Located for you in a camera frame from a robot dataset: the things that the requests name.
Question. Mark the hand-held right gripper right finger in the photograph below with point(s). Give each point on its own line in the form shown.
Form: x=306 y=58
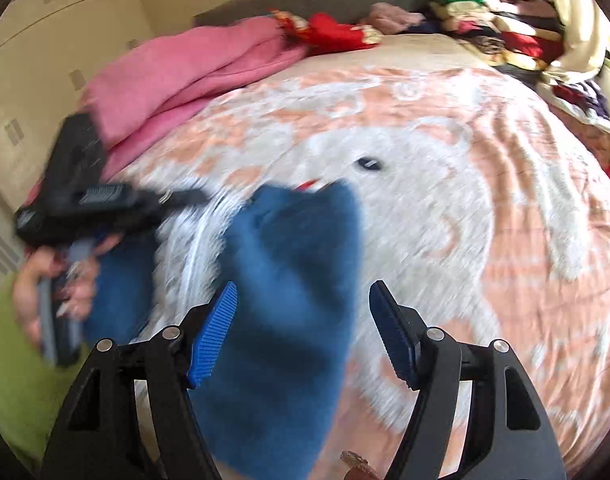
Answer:
x=392 y=340

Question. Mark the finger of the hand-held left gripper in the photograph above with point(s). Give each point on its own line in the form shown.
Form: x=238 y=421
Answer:
x=182 y=198

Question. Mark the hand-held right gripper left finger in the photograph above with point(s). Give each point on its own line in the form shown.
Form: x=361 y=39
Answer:
x=212 y=335

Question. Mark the blue denim pants lace trim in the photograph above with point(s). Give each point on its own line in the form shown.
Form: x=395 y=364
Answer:
x=295 y=270

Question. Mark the person's left hand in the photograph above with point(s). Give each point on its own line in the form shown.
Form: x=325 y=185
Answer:
x=26 y=290

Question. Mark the pink quilt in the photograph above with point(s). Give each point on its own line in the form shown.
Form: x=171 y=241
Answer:
x=185 y=80

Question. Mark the cream wardrobe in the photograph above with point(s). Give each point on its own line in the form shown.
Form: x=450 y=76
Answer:
x=50 y=45

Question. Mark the peach floral bed cover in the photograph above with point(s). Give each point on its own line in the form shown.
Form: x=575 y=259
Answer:
x=485 y=210

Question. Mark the small dark object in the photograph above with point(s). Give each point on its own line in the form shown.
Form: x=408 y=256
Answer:
x=367 y=163

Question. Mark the red patterned cloth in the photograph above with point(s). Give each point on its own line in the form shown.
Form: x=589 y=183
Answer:
x=335 y=32

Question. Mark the dusty pink plush cloth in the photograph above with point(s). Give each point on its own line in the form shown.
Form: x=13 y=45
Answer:
x=395 y=17

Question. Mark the pile of purple clothes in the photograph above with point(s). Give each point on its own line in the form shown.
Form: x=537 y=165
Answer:
x=585 y=102

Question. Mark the stack of folded clothes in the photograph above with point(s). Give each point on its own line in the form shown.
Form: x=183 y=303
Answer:
x=505 y=25

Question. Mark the cream curtain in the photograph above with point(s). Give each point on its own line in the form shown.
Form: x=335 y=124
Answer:
x=577 y=15

